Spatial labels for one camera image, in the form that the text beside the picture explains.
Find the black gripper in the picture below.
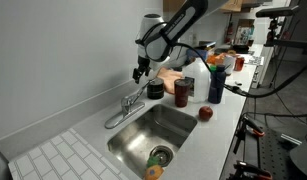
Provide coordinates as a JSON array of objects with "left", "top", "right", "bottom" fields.
[{"left": 131, "top": 55, "right": 152, "bottom": 85}]

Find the chrome faucet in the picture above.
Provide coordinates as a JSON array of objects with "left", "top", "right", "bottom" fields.
[{"left": 104, "top": 79, "right": 153, "bottom": 130}]

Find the black tape roll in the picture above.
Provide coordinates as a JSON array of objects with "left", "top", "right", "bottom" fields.
[{"left": 146, "top": 77, "right": 166, "bottom": 101}]

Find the orange cloth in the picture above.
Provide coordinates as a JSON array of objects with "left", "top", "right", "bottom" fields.
[{"left": 155, "top": 66, "right": 184, "bottom": 95}]

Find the dark red tumbler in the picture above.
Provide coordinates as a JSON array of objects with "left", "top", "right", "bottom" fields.
[{"left": 173, "top": 78, "right": 192, "bottom": 109}]

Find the stainless steel sink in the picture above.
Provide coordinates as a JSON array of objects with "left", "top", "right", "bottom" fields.
[{"left": 106, "top": 103, "right": 199, "bottom": 180}]

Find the translucent plastic jug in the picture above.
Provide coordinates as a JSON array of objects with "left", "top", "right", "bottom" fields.
[{"left": 182, "top": 56, "right": 213, "bottom": 104}]

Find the red apple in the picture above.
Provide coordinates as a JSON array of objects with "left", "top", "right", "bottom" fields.
[{"left": 198, "top": 105, "right": 215, "bottom": 122}]

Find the dark blue bottle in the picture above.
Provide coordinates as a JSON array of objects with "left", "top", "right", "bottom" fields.
[{"left": 207, "top": 64, "right": 228, "bottom": 105}]

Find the sink drain strainer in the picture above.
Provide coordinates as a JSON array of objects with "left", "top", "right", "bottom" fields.
[{"left": 149, "top": 145, "right": 174, "bottom": 167}]

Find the white container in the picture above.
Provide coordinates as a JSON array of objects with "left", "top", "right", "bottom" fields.
[{"left": 222, "top": 54, "right": 236, "bottom": 76}]

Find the toy pineapple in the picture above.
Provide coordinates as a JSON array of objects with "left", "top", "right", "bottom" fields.
[{"left": 143, "top": 155, "right": 166, "bottom": 180}]

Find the red fire extinguisher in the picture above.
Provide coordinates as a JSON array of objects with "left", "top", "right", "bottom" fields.
[{"left": 225, "top": 21, "right": 235, "bottom": 45}]

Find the small red jar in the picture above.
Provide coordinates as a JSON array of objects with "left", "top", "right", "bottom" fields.
[{"left": 234, "top": 56, "right": 246, "bottom": 72}]

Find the white brick pattern mat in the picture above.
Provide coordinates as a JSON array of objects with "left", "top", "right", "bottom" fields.
[{"left": 7, "top": 127, "right": 131, "bottom": 180}]

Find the colourful picture box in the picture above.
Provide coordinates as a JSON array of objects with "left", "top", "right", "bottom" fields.
[{"left": 234, "top": 18, "right": 256, "bottom": 46}]

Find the black clamp with orange grip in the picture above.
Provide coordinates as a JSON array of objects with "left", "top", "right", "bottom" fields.
[
  {"left": 232, "top": 112, "right": 266, "bottom": 155},
  {"left": 225, "top": 159, "right": 275, "bottom": 180}
]

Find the black perforated board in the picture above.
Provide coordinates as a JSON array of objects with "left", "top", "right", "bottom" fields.
[{"left": 242, "top": 125, "right": 307, "bottom": 180}]

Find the thick black hanging cable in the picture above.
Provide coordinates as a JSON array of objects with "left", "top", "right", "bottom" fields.
[{"left": 174, "top": 42, "right": 307, "bottom": 100}]

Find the thin black floor cable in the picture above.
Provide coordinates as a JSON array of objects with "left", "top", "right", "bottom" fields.
[{"left": 242, "top": 111, "right": 307, "bottom": 119}]

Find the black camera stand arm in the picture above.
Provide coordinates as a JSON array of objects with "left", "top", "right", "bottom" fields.
[{"left": 263, "top": 16, "right": 307, "bottom": 52}]

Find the black stereo camera bar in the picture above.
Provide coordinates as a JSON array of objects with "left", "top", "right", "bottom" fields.
[{"left": 255, "top": 5, "right": 301, "bottom": 19}]

